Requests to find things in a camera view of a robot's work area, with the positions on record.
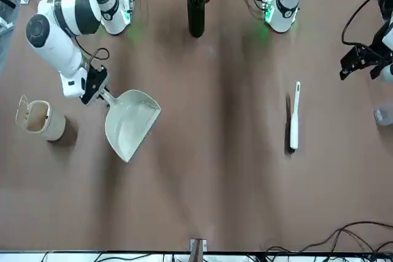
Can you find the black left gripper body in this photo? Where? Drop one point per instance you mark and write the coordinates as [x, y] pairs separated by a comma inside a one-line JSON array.
[[370, 55]]

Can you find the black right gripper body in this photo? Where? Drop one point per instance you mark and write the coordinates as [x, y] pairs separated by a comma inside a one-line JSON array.
[[95, 78]]

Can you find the pale grey plastic dustpan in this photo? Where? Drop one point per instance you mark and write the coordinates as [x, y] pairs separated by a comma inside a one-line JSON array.
[[129, 124]]

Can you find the white brush with dark bristles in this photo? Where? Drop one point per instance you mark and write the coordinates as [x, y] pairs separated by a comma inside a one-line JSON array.
[[295, 114]]

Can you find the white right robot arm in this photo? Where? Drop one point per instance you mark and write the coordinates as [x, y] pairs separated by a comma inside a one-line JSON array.
[[49, 41]]

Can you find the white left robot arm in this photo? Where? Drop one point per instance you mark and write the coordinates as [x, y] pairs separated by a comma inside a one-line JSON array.
[[287, 7]]

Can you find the small beige bin with lid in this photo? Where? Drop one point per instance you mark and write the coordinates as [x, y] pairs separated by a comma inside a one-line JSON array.
[[52, 124]]

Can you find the black vase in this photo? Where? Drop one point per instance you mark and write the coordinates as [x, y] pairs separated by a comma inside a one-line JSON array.
[[196, 16]]

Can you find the aluminium frame post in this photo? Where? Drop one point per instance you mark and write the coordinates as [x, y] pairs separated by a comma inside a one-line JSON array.
[[198, 249]]

